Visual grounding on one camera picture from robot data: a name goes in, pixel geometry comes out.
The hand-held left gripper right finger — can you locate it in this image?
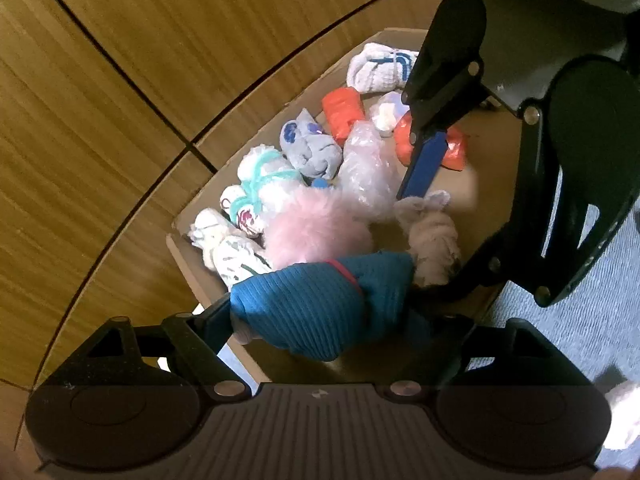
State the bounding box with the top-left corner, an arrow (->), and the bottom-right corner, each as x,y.
381,312 -> 596,402

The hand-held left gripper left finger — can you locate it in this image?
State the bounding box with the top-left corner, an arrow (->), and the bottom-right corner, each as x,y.
37,294 -> 253,403

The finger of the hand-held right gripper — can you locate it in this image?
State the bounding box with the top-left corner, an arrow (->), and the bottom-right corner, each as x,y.
414,55 -> 640,308
397,0 -> 488,201

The orange-red plastic bundle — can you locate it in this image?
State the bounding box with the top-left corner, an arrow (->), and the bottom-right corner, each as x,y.
394,112 -> 468,172

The clear plastic bundle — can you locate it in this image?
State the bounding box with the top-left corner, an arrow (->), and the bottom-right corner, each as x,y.
340,120 -> 403,221

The white green-striped bundle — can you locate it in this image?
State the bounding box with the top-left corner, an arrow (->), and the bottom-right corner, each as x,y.
189,207 -> 273,291

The small white cloth bundle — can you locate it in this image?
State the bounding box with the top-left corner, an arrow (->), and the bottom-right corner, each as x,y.
370,91 -> 408,137

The light pink fuzzy bundle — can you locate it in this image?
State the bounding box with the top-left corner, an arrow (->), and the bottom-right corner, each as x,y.
394,190 -> 463,288

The shallow cardboard box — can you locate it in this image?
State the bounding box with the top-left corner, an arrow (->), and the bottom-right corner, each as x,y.
165,27 -> 526,386

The orange cloth bundle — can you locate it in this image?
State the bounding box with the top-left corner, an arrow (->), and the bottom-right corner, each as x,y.
321,86 -> 363,143

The teal knit cloth bundle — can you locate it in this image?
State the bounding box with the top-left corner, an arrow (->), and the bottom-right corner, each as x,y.
230,251 -> 432,363

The white maroon mint bundle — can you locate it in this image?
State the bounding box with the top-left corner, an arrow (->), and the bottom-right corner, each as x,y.
219,185 -> 268,238

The white blue-striped bundle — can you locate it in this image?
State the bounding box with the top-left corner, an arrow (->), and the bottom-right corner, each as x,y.
346,42 -> 420,95

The grey blue cloth bundle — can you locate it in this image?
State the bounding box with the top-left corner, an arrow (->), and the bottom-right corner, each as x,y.
279,110 -> 343,190

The pink fluffy bundle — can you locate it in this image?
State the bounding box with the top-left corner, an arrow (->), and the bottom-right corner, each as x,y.
262,187 -> 373,266

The white teal-tied bundle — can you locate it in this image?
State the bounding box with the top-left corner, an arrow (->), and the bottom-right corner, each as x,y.
235,144 -> 306,211

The blue towel mat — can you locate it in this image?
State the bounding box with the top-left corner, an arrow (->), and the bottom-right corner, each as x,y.
462,200 -> 640,471

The pink white fuzzy bundle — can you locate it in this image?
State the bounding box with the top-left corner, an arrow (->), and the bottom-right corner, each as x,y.
602,379 -> 640,451

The wooden wardrobe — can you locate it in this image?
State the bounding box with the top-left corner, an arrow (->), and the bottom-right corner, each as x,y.
0,0 -> 476,461

